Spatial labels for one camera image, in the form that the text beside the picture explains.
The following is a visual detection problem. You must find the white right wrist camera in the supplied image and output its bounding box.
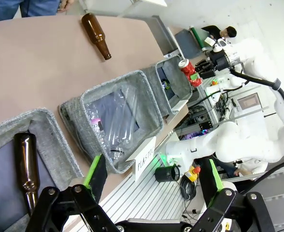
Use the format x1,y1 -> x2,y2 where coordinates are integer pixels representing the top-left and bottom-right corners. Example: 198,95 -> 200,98
213,38 -> 231,53

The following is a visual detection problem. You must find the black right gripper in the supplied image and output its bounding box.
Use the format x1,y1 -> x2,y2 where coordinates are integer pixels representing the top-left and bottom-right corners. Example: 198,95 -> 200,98
190,49 -> 231,80

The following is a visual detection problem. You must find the black plastic cup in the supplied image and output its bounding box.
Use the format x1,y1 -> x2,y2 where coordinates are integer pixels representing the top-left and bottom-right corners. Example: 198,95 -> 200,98
154,164 -> 181,184

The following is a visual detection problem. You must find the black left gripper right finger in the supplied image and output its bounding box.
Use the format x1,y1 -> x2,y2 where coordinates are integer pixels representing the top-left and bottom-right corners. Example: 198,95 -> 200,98
192,158 -> 276,232

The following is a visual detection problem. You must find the yellow emergency stop button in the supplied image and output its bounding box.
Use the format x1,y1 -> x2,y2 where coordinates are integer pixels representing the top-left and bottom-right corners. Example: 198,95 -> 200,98
185,165 -> 202,182

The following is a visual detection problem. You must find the coiled black cable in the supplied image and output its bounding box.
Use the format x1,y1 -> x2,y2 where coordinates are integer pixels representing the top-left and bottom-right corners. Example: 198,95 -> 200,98
179,173 -> 199,202

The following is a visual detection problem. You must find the black haired seated person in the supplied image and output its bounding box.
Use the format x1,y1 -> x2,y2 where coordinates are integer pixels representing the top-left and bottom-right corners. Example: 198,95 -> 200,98
201,25 -> 238,41

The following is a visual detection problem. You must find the green roll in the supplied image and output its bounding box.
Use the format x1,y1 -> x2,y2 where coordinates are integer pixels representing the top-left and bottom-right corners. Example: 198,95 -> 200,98
189,26 -> 206,50

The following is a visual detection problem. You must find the grey fabric bottle basket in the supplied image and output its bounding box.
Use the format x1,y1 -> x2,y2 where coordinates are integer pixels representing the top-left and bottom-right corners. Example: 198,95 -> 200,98
0,108 -> 85,232

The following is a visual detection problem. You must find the grey fabric can basket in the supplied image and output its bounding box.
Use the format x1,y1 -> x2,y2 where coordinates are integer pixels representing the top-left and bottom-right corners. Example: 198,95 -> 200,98
142,55 -> 194,119

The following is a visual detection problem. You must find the grey fabric plastic basket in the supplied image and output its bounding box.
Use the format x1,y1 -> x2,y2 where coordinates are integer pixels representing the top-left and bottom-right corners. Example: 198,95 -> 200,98
58,70 -> 165,174

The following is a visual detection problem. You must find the large clear plastic bottle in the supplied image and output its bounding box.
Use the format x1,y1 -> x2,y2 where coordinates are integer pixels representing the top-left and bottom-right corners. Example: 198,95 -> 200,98
105,83 -> 139,167

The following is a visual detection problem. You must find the person in dark shirt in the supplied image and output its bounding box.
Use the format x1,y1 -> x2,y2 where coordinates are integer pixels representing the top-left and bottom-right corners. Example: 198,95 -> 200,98
0,0 -> 61,24

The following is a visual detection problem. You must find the white side table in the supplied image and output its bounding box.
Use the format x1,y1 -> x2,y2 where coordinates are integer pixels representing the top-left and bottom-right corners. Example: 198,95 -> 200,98
78,0 -> 168,19

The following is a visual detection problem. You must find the person's left hand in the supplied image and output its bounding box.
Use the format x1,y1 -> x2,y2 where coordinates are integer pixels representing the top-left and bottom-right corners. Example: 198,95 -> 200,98
57,0 -> 75,13

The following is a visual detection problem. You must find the brown glass bottle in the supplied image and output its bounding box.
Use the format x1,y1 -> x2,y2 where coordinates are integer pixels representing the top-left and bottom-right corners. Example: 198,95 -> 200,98
81,13 -> 113,61
13,132 -> 41,216

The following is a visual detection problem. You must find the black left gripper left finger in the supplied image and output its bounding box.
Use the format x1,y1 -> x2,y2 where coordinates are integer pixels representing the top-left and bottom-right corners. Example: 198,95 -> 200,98
25,153 -> 119,232

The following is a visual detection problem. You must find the white paper label PLASTIC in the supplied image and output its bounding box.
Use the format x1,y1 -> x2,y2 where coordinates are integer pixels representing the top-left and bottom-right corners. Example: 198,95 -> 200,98
125,136 -> 157,182

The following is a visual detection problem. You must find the small clear plastic bottle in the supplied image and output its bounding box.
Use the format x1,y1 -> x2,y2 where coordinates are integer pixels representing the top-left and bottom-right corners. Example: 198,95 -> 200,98
85,102 -> 106,152

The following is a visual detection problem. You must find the crushed red can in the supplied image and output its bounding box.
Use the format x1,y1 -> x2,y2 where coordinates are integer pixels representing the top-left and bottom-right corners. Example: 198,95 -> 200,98
178,58 -> 203,88

